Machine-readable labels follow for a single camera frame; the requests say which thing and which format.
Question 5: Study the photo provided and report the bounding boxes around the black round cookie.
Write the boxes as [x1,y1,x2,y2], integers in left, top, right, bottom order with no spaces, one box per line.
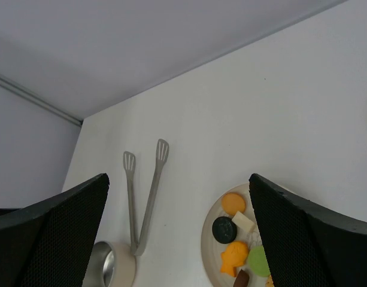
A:
[212,216,238,244]

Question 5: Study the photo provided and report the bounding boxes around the orange fish-shaped cookie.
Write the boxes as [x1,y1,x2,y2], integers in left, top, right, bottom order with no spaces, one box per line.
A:
[220,241,249,277]

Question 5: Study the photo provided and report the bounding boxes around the green round cookie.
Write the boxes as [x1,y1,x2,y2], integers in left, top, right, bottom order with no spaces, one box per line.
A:
[247,246,271,277]

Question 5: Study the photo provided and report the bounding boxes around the brown chocolate piece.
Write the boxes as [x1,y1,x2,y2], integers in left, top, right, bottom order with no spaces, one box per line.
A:
[233,269,250,287]

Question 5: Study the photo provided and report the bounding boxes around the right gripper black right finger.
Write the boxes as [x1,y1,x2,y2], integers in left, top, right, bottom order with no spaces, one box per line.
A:
[249,173,367,286]

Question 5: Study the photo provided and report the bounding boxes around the orange round macaron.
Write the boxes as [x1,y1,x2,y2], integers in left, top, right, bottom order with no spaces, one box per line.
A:
[221,193,246,216]

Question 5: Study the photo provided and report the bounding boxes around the metal serving tongs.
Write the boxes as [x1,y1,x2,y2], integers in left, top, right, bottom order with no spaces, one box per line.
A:
[123,139,169,257]

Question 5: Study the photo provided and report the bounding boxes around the yellow round biscuit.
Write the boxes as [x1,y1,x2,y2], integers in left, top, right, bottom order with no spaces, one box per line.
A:
[265,275,274,287]

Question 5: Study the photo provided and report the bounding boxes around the beige round plate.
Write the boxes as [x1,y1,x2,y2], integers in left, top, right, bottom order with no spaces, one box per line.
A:
[201,184,274,286]

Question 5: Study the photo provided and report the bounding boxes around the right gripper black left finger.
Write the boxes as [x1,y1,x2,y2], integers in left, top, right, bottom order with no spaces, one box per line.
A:
[0,173,109,286]

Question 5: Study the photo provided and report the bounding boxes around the steel-lined beige lunch box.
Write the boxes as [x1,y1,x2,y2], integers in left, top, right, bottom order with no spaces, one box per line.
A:
[82,241,137,287]

